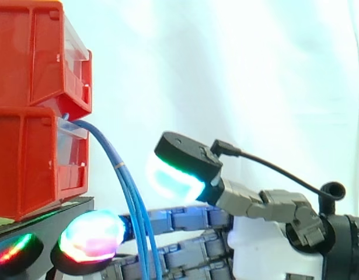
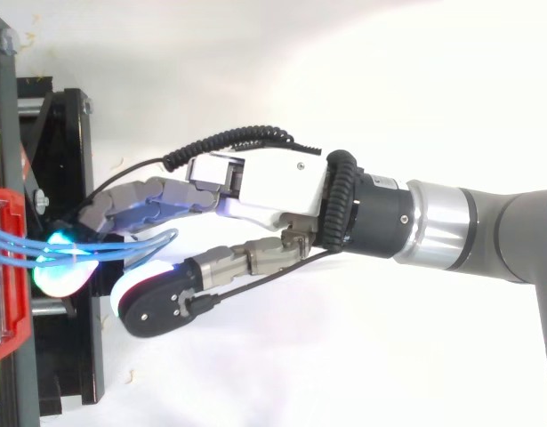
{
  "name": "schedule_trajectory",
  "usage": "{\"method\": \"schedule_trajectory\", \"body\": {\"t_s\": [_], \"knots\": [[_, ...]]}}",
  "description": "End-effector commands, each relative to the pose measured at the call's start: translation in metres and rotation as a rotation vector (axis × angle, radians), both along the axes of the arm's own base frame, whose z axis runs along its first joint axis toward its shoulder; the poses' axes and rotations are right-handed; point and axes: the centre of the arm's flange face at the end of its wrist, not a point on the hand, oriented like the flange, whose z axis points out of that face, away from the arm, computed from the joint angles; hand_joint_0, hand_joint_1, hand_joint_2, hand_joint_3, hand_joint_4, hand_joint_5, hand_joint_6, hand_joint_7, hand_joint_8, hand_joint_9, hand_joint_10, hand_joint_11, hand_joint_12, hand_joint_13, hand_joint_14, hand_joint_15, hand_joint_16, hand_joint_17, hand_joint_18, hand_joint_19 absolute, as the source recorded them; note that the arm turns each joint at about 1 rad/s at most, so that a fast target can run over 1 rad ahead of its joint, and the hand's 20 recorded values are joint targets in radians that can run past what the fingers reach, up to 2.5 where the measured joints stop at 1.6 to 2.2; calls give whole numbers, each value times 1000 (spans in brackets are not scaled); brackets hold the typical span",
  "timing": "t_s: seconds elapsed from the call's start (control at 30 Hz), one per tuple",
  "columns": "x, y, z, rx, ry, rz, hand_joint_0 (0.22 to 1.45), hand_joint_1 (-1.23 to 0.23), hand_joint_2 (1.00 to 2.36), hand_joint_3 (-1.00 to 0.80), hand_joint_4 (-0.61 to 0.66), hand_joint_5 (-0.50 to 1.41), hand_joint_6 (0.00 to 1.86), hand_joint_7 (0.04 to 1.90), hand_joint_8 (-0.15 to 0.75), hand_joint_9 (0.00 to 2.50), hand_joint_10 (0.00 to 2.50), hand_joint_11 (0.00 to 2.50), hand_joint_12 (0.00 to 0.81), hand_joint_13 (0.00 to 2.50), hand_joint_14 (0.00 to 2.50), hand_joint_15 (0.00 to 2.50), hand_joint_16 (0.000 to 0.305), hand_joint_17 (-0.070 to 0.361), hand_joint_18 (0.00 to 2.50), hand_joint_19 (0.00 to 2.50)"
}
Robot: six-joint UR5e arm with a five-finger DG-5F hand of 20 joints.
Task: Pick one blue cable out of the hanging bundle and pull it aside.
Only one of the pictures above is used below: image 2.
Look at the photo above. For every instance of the red bin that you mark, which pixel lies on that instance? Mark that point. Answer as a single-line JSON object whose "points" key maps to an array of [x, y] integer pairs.
{"points": [[8, 276]]}

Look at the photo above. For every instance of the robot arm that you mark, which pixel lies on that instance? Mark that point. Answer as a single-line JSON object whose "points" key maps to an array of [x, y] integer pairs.
{"points": [[437, 222]]}

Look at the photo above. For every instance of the black stand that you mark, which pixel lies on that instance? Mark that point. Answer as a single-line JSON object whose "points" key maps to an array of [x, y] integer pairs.
{"points": [[64, 178]]}

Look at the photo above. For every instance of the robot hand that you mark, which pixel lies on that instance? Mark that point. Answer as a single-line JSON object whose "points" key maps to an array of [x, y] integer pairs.
{"points": [[273, 189]]}

